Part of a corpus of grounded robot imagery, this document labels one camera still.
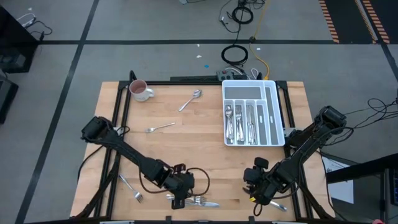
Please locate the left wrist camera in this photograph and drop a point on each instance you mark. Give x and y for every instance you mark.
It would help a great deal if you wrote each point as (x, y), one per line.
(178, 168)

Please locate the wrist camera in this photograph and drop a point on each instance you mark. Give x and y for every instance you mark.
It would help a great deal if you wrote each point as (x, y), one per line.
(178, 168)
(261, 163)

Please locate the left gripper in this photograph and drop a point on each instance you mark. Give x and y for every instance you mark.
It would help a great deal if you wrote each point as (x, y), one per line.
(180, 185)

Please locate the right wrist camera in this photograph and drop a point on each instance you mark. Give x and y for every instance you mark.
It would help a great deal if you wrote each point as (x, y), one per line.
(261, 163)

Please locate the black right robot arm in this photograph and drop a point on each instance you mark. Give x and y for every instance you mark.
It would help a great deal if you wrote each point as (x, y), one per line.
(304, 146)

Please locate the silver fork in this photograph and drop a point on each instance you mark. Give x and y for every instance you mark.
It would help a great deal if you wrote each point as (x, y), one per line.
(126, 182)
(241, 130)
(161, 127)
(200, 199)
(237, 124)

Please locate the grey floor box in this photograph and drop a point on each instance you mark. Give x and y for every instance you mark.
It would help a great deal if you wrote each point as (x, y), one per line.
(183, 1)

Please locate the silver spoon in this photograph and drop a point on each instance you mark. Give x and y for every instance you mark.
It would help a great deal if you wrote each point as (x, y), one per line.
(231, 124)
(228, 109)
(197, 92)

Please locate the black case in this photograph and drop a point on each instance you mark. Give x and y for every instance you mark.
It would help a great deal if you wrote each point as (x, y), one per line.
(6, 99)

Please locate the black power strip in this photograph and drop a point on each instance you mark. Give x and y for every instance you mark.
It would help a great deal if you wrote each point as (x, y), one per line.
(227, 75)

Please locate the white mug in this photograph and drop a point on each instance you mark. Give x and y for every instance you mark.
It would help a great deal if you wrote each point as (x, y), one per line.
(144, 96)

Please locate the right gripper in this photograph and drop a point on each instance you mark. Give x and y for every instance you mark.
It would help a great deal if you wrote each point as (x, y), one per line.
(261, 185)

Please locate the red object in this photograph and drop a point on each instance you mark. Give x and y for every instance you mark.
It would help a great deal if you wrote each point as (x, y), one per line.
(378, 222)

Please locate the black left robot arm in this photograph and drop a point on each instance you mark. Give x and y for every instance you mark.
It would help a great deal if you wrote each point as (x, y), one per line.
(130, 155)

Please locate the white paper sheet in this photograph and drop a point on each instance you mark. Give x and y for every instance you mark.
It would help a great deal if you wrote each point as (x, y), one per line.
(340, 193)

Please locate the black desk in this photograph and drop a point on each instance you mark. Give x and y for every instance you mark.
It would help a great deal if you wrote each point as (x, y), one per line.
(357, 171)

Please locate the white cutlery tray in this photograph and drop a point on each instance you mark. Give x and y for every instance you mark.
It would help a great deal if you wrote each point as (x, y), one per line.
(242, 92)

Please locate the black cabinet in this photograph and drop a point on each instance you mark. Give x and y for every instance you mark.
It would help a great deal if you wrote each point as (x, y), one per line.
(12, 37)

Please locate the silver table knife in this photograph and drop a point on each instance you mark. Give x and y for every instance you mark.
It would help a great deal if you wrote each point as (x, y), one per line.
(249, 124)
(208, 204)
(280, 207)

